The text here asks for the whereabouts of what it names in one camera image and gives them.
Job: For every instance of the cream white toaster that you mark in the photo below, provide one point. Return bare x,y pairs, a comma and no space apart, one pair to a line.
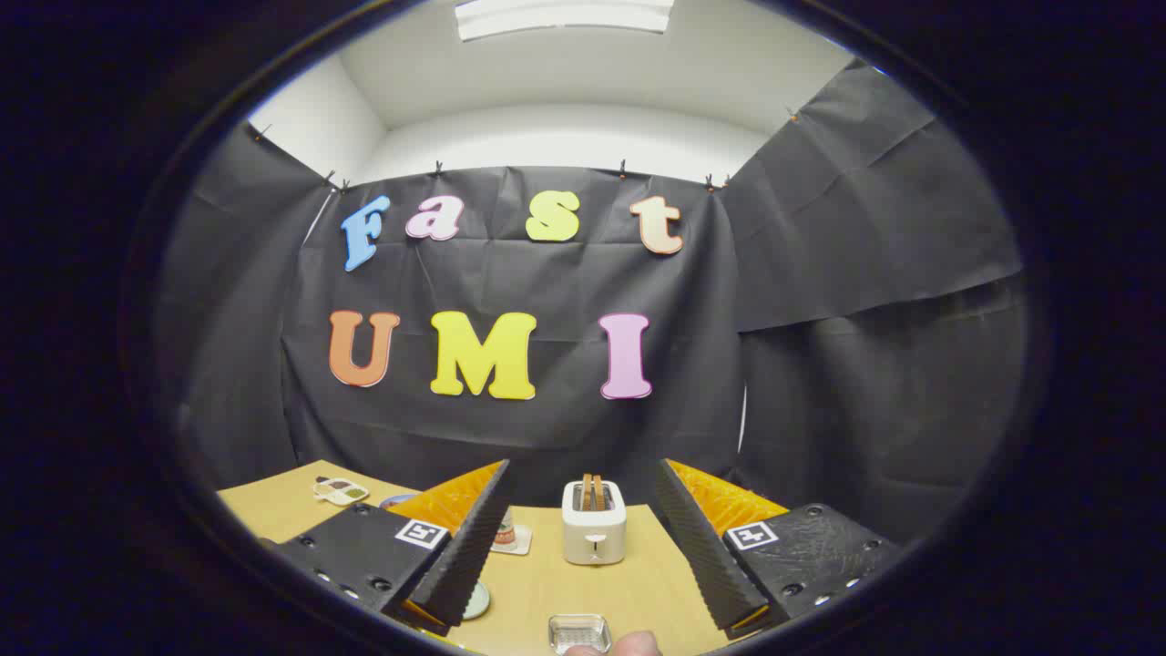
594,538

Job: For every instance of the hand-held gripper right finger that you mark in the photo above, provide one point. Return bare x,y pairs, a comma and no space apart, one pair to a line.
701,556

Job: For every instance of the ceiling light panel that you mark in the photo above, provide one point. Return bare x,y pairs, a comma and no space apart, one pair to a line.
565,16

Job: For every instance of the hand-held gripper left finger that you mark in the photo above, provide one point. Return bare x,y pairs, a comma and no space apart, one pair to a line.
469,556

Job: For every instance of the small white square tray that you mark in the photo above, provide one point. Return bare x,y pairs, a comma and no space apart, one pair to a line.
522,545

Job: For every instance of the pale green round plate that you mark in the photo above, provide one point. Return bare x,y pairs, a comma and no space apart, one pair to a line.
476,601

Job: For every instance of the white divided sauce dish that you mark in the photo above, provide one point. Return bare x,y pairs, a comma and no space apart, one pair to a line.
346,493

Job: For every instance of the blue oval plate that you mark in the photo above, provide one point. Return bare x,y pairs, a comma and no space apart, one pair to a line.
396,500

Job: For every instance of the clear water bottle red label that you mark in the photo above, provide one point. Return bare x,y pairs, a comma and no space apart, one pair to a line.
506,530

